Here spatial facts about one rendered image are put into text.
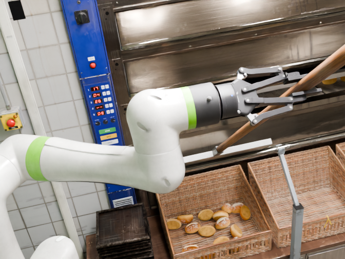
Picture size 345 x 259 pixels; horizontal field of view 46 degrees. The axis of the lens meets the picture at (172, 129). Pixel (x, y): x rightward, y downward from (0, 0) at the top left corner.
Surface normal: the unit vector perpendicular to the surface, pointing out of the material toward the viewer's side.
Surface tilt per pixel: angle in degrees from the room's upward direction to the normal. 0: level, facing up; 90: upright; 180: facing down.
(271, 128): 70
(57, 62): 90
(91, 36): 90
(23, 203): 90
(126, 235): 0
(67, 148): 15
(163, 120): 78
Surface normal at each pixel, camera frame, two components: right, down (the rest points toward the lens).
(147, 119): -0.11, 0.17
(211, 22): 0.16, 0.16
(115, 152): -0.32, -0.69
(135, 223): -0.11, -0.85
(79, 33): 0.22, 0.48
